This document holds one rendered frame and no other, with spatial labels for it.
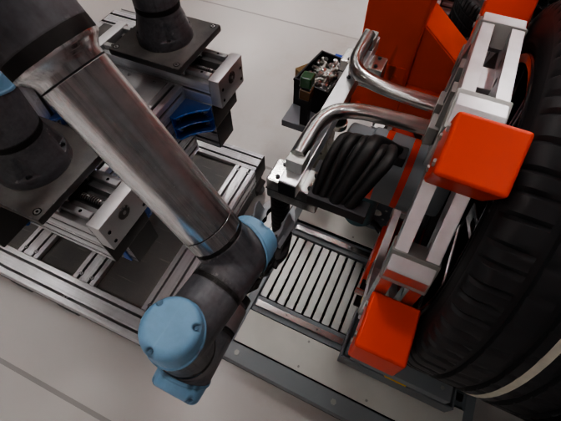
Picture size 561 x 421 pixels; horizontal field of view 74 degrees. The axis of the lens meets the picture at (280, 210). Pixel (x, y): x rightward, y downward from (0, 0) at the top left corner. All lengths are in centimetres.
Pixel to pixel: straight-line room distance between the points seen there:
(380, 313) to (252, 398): 92
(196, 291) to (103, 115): 23
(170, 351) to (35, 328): 132
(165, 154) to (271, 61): 207
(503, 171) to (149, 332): 41
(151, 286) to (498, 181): 116
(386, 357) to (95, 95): 47
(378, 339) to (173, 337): 28
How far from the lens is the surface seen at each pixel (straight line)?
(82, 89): 41
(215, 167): 160
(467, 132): 43
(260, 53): 253
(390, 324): 59
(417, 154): 72
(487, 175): 43
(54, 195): 87
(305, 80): 126
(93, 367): 160
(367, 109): 64
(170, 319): 46
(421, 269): 53
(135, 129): 42
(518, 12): 79
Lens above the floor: 143
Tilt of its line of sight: 57 degrees down
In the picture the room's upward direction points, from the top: straight up
